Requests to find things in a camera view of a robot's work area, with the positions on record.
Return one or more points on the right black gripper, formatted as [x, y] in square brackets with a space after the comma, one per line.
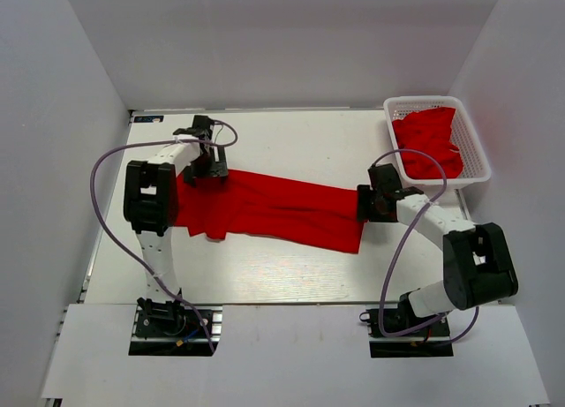
[365, 194]

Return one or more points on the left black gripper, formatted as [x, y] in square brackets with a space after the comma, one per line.
[216, 169]

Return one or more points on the red t shirt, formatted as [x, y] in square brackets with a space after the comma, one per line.
[265, 206]

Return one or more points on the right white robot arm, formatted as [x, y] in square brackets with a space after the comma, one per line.
[477, 267]

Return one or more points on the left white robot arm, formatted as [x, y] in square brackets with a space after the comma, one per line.
[151, 201]

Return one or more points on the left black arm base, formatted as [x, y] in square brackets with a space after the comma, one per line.
[170, 329]

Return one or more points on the red t shirts in basket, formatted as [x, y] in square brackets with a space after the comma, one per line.
[428, 131]

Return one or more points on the blue table label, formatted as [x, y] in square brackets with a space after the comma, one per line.
[148, 119]

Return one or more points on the white plastic basket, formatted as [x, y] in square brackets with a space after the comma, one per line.
[476, 168]

